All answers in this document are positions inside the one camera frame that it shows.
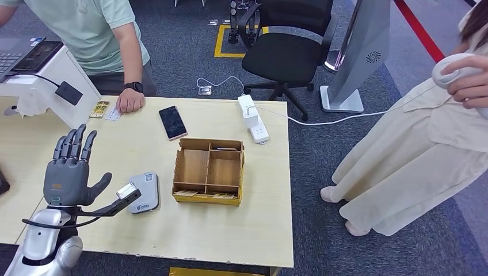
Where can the white charger plug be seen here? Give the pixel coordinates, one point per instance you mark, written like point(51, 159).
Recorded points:
point(251, 118)

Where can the white ID card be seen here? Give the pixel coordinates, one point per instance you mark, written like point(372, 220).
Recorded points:
point(113, 115)

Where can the person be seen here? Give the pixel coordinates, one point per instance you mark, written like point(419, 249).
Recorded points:
point(400, 171)
point(76, 30)

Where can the small grey disc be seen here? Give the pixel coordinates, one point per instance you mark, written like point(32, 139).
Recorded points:
point(10, 110)

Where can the pale pink shoe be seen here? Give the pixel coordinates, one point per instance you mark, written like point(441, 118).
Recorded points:
point(331, 195)
point(356, 228)

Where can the yellow floor mat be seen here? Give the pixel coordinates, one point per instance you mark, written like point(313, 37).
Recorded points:
point(213, 272)

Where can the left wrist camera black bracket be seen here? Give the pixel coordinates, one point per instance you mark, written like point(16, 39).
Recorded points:
point(124, 192)

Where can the grey card reader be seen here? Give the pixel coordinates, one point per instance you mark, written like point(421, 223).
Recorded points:
point(146, 188)

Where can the white handheld controller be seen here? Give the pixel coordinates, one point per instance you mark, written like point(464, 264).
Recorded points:
point(442, 78)

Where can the black wristwatch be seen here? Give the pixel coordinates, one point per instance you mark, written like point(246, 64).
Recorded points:
point(133, 87)

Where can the person's left forearm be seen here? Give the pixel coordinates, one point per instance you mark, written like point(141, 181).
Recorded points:
point(131, 64)

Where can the yellow hotel key card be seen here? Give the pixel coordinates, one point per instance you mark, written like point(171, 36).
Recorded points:
point(224, 196)
point(100, 109)
point(187, 193)

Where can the person's left hand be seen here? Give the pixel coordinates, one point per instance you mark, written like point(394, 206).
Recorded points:
point(130, 101)

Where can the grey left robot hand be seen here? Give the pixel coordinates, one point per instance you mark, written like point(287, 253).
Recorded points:
point(66, 183)

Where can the person's right hand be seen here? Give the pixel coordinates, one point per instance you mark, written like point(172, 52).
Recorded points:
point(472, 89)

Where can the white desktop riser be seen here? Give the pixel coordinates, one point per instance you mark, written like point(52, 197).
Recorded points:
point(76, 99)

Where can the silver floor socket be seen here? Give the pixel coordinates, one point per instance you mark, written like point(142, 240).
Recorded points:
point(205, 90)

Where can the black smartphone pink edge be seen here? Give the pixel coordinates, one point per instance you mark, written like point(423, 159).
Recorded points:
point(172, 122)

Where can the white power strip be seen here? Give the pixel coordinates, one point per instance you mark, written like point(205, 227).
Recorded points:
point(260, 133)

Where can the grey kiosk screen stand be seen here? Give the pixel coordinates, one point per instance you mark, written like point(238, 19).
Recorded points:
point(362, 49)

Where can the black object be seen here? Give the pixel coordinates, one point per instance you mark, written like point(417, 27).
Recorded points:
point(3, 183)

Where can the black office chair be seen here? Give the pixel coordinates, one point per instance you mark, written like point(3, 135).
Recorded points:
point(286, 57)

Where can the black power adapter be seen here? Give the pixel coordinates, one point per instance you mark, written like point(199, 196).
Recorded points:
point(69, 93)

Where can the black metal robot legs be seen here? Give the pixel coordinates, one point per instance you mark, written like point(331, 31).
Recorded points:
point(233, 23)

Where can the small silver floor plate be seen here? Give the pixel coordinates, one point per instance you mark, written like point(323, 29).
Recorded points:
point(227, 21)
point(213, 21)

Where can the wooden compartment box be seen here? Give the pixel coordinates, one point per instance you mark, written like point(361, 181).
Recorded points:
point(196, 167)

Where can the white crumpled tissue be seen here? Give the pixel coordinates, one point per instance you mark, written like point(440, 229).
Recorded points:
point(30, 104)

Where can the dark laptop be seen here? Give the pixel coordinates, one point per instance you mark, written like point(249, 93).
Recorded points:
point(11, 53)

